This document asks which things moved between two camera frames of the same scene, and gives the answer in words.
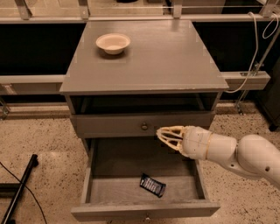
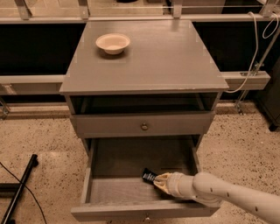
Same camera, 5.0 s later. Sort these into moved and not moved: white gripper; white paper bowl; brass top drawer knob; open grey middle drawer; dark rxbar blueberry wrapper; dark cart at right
Moved: white gripper; dark rxbar blueberry wrapper
Not moved: dark cart at right; brass top drawer knob; white paper bowl; open grey middle drawer
